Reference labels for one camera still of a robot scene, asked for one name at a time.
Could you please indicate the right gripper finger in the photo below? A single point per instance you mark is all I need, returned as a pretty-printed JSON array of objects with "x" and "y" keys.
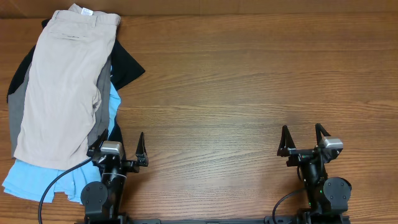
[
  {"x": 320, "y": 132},
  {"x": 286, "y": 145}
]

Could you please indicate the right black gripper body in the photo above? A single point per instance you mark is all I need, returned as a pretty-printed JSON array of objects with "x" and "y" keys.
[{"x": 300, "y": 157}]

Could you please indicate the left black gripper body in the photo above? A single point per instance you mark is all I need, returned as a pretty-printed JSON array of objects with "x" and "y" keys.
[{"x": 130, "y": 165}]

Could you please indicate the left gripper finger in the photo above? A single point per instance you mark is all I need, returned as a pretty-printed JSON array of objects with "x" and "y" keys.
[
  {"x": 95, "y": 147},
  {"x": 141, "y": 153}
]

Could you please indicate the beige khaki shorts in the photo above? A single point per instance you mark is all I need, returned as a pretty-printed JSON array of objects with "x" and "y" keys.
[{"x": 62, "y": 98}]

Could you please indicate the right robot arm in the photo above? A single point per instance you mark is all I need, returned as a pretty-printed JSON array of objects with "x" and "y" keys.
[{"x": 327, "y": 196}]

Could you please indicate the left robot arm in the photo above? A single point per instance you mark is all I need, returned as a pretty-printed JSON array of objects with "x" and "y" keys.
[{"x": 102, "y": 199}]

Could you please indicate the grey shorts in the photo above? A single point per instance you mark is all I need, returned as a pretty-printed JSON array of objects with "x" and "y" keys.
[{"x": 16, "y": 97}]

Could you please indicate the light blue shorts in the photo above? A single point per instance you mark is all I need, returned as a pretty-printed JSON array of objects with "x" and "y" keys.
[{"x": 29, "y": 182}]

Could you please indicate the black garment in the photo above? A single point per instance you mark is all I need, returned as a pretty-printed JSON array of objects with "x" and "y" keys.
[{"x": 124, "y": 68}]

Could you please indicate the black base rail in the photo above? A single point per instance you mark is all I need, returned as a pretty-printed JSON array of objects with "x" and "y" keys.
[{"x": 284, "y": 219}]

